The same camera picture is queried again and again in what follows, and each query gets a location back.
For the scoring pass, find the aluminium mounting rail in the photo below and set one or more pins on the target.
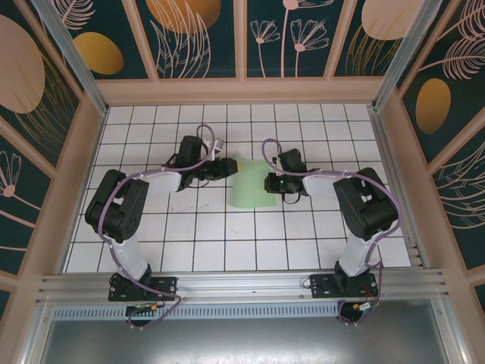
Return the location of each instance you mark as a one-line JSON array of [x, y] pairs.
[[242, 284]]

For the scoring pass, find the small controller board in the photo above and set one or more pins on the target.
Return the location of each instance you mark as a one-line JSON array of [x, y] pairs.
[[365, 306], [146, 308]]

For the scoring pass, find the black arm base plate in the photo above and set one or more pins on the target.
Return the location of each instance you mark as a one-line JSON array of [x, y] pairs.
[[322, 286], [166, 288]]

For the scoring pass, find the light green cloth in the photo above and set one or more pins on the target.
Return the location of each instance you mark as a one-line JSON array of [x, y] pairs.
[[250, 189]]

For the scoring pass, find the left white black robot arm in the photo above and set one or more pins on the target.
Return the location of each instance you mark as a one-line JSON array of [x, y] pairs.
[[125, 258]]

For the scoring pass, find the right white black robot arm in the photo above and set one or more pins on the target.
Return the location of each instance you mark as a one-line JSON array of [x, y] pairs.
[[358, 254]]

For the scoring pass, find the grey metal sheet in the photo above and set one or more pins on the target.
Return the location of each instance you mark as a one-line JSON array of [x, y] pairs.
[[242, 341]]

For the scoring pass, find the aluminium corner post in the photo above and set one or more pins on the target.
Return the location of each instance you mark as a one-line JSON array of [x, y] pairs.
[[72, 53], [401, 53]]

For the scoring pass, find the aluminium side rail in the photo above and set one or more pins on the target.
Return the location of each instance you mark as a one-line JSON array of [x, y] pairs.
[[394, 189]]

